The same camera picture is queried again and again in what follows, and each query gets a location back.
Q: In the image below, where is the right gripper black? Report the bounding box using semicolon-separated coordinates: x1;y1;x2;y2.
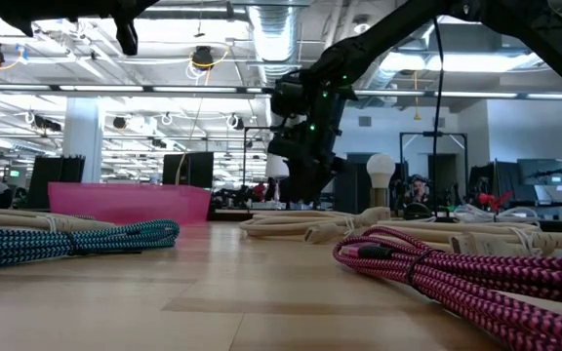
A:
266;82;355;204

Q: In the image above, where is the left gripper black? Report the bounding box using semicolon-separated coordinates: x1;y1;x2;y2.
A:
83;0;161;21

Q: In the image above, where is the beige USB cable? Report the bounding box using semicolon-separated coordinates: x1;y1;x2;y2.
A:
353;219;562;258
239;207;392;245
0;207;116;233

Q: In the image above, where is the magenta braided USB cable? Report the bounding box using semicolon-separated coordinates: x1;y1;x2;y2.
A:
332;226;562;351

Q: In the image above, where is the teal braided USB cable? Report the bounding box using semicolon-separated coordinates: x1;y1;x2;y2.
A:
0;218;181;271

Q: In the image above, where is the monitor on black arm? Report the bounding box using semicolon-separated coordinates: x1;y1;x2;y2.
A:
517;158;562;205

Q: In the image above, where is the white shade table lamp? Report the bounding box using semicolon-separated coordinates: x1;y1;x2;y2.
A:
264;154;291;179

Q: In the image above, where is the dark partition panel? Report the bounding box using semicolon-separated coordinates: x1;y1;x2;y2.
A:
334;163;409;215

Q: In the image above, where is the brass lamp with white bulb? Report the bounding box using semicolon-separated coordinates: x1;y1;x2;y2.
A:
366;153;397;210

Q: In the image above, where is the long ceiling light bar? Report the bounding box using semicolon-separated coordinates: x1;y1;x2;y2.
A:
0;83;562;101

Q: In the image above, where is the black screen panel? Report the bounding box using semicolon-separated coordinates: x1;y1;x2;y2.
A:
162;151;215;189
27;155;86;211

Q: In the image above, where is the white pillar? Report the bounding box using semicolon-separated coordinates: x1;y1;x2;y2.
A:
62;96;104;184

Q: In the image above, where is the pink plastic tray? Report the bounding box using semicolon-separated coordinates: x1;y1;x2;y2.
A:
48;182;213;226

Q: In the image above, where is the red object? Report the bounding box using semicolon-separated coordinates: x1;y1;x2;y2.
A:
475;189;514;214

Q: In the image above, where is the black metal stand frame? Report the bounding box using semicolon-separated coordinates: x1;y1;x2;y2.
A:
399;130;469;206
243;125;282;211

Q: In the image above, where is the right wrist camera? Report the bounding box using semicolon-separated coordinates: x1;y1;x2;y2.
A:
269;72;311;118

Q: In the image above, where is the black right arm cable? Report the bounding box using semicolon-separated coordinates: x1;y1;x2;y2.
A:
402;17;444;220

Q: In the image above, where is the silver ribbed air duct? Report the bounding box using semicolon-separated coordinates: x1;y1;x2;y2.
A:
247;4;302;87

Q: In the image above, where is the white lamp cord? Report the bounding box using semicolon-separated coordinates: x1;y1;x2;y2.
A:
449;203;542;226

